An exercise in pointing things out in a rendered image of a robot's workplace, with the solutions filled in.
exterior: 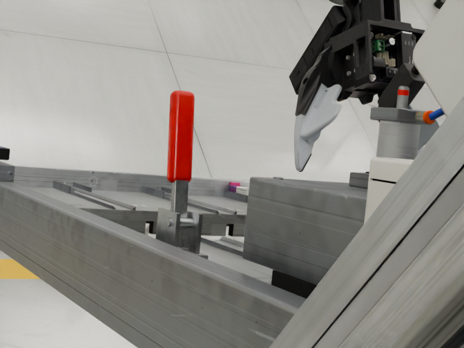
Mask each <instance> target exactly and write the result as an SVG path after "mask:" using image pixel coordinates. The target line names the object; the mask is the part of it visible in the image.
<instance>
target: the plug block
mask: <svg viewBox="0 0 464 348"><path fill-rule="evenodd" d="M413 66H414V64H406V63H404V64H403V65H402V66H401V67H400V68H399V70H398V72H397V73H396V74H395V76H394V77H393V79H392V80H391V81H390V83H389V85H388V86H387V87H386V89H385V90H384V92H383V93H382V95H381V96H380V98H379V99H378V105H379V106H380V107H383V108H396V104H397V97H398V87H400V86H408V88H409V97H408V105H407V107H408V106H409V105H410V104H411V102H412V101H413V99H414V98H415V96H416V95H417V94H418V92H419V91H420V90H421V88H422V87H423V86H424V84H425V81H424V80H423V78H422V77H421V74H419V75H415V74H414V73H413V72H412V71H411V69H412V67H413Z"/></svg>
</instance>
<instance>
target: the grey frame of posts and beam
mask: <svg viewBox="0 0 464 348"><path fill-rule="evenodd" d="M413 61H414V65H415V67H416V68H417V70H418V72H419V73H420V75H421V77H422V78H423V80H424V81H425V83H426V84H427V86H428V88H429V89H430V91H431V92H432V94H433V96H434V98H435V99H436V101H437V102H438V104H439V106H440V107H441V109H442V110H443V112H444V113H445V115H446V117H447V118H446V119H445V121H444V122H443V123H442V124H441V126H440V127H439V128H438V130H437V131H436V132H435V133H434V135H433V136H432V137H431V139H430V140H429V141H428V143H426V145H425V146H424V148H423V149H422V151H421V152H420V153H419V154H418V155H417V157H416V158H415V159H414V161H413V162H412V163H411V164H410V166H409V167H408V168H407V170H406V171H405V172H404V173H403V175H402V176H401V177H400V179H399V180H398V181H397V183H396V184H395V185H394V187H393V188H392V189H391V191H390V192H389V193H388V194H387V196H386V197H385V198H384V200H383V201H382V202H381V203H380V204H379V206H378V207H377V209H376V210H375V211H374V212H373V213H372V215H371V216H370V218H369V219H368V220H367V221H366V222H365V224H364V225H363V227H362V228H361V229H360V230H359V232H358V233H357V234H356V236H355V237H354V238H353V240H352V241H351V242H350V243H349V245H348V246H347V248H346V249H345V250H344V251H343V252H342V254H341V255H340V257H339V258H338V259H337V260H336V261H335V263H334V264H333V265H332V267H331V268H330V270H328V272H327V273H326V274H325V276H324V277H323V279H322V280H321V281H320V282H319V283H318V285H317V286H316V288H315V289H314V290H313V291H312V292H311V294H310V295H309V297H308V298H307V299H306V300H305V302H304V303H303V304H302V306H301V307H300V308H299V310H298V311H297V312H296V313H295V315H294V316H293V317H292V319H290V321H289V322H288V324H287V325H286V327H285V328H284V329H283V330H282V331H281V333H280V334H279V335H278V337H277V338H276V339H275V340H274V342H273V343H272V344H271V346H270V347H269V348H314V347H315V346H316V344H317V343H318V342H319V341H320V339H321V338H322V337H323V336H324V335H325V334H326V332H327V331H328V330H329V329H330V327H331V326H332V325H333V324H334V323H335V321H337V319H338V318H339V317H340V315H341V314H342V313H343V312H344V310H345V309H346V308H347V307H348V306H349V305H350V304H351V302H352V301H353V300H354V298H355V297H356V296H357V295H358V294H359V293H360V292H361V290H362V289H363V288H364V287H365V285H366V284H367V283H368V282H369V281H370V280H371V278H372V277H373V276H374V275H375V273H376V272H377V271H378V270H379V268H381V267H382V265H383V264H384V263H385V261H386V260H387V259H388V258H389V256H390V255H391V254H392V253H393V252H394V251H395V250H396V248H397V247H398V246H399V244H400V243H401V242H402V241H403V240H404V239H405V238H406V236H407V235H408V234H409V232H410V231H411V230H412V229H413V228H414V227H415V226H416V224H417V223H418V222H419V221H420V219H421V218H422V217H423V216H424V214H426V212H427V211H428V210H429V209H430V207H431V206H432V205H433V204H434V203H435V201H437V199H438V198H439V197H440V196H441V194H442V193H443V192H444V190H445V189H446V188H447V187H448V186H449V185H450V184H451V182H452V181H453V180H454V178H455V177H456V176H457V175H458V174H459V173H460V172H461V170H462V169H463V168H464V0H446V2H445V3H444V4H443V6H442V7H441V9H440V10H439V11H438V13H437V14H436V16H435V17H434V19H433V20H432V22H431V23H430V24H429V26H428V27H427V29H426V31H425V32H424V33H423V35H422V36H421V38H420V39H419V40H418V42H417V44H416V46H415V48H414V51H413ZM339 348H464V203H463V204H462V206H461V207H460V208H459V209H458V211H457V212H455V214H453V216H452V217H451V218H450V219H449V221H448V222H447V223H446V224H445V225H444V227H443V228H442V229H441V230H440V231H439V232H438V233H437V234H436V235H435V237H434V238H433V239H432V240H431V242H430V243H429V244H428V245H427V246H426V247H425V248H424V249H423V250H422V252H421V253H420V254H419V255H418V256H417V258H416V259H415V260H414V261H413V262H412V263H411V264H410V265H409V266H408V268H407V269H406V270H405V271H404V273H403V274H402V275H401V276H400V277H399V279H397V281H395V283H394V284H393V285H392V286H391V287H390V289H389V290H388V291H387V292H386V294H385V295H384V296H383V297H382V298H381V299H380V300H379V301H378V302H377V304H376V305H375V306H374V307H373V308H372V310H371V311H370V312H369V313H368V314H367V315H366V316H365V317H364V318H363V320H362V321H361V322H360V323H359V325H358V326H357V327H356V328H355V329H354V330H353V331H352V332H351V333H350V335H349V336H348V337H347V338H346V339H345V341H344V342H343V343H342V344H341V346H339Z"/></svg>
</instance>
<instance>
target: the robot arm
mask: <svg viewBox="0 0 464 348"><path fill-rule="evenodd" d="M329 1H330V2H332V3H335V4H338V5H341V6H333V7H332V8H331V10H330V11H329V13H328V14H327V16H326V17H325V19H324V21H323V22H322V24H321V26H320V27H319V29H318V31H317V32H316V34H315V35H314V37H313V39H312V40H311V42H310V43H309V45H308V46H307V48H306V50H305V51H304V53H303V54H302V56H301V58H300V60H299V61H298V63H297V64H296V66H295V68H294V69H293V71H292V72H291V74H290V75H289V78H290V80H291V83H292V86H293V89H294V90H295V93H296V94H297V95H298V101H297V105H296V113H295V116H296V122H295V128H294V156H295V165H296V170H297V171H299V172H302V171H303V170H304V168H305V166H306V165H307V162H308V161H309V158H310V157H311V155H312V154H311V153H312V148H313V144H314V142H315V141H316V140H317V139H318V138H319V137H320V133H321V130H322V129H324V128H325V127H327V126H328V125H330V123H332V121H333V120H335V118H336V117H337V116H338V114H339V112H340V110H341V108H342V105H341V104H337V103H336V101H337V102H341V101H344V100H346V99H348V97H351V98H357V99H359V100H360V102H361V104H362V105H365V104H368V103H371V102H372V101H373V98H374V95H378V98H380V96H381V95H382V93H383V92H384V90H385V89H386V87H387V86H388V85H389V83H390V81H391V80H392V79H393V77H394V76H395V74H396V73H397V72H398V70H399V68H400V67H401V66H402V65H403V64H404V63H406V64H414V61H413V51H414V48H415V46H416V44H417V42H418V40H419V39H420V38H421V36H422V35H423V33H424V32H425V30H421V29H417V28H413V27H412V25H411V24H410V23H405V22H401V20H400V0H329ZM403 31H405V32H412V34H407V33H403ZM439 127H440V125H439V123H438V121H437V119H435V122H434V123H433V124H430V125H426V124H421V125H420V135H419V143H418V154H419V153H420V152H421V151H422V147H423V146H424V145H426V143H428V141H429V140H430V139H431V137H432V136H433V135H434V133H435V132H436V131H437V130H438V128H439Z"/></svg>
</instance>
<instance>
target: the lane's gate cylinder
mask: <svg viewBox="0 0 464 348"><path fill-rule="evenodd" d="M408 97H409V88H408V86H400V87H398V97H397V104H396V107H397V108H405V109H407V105H408Z"/></svg>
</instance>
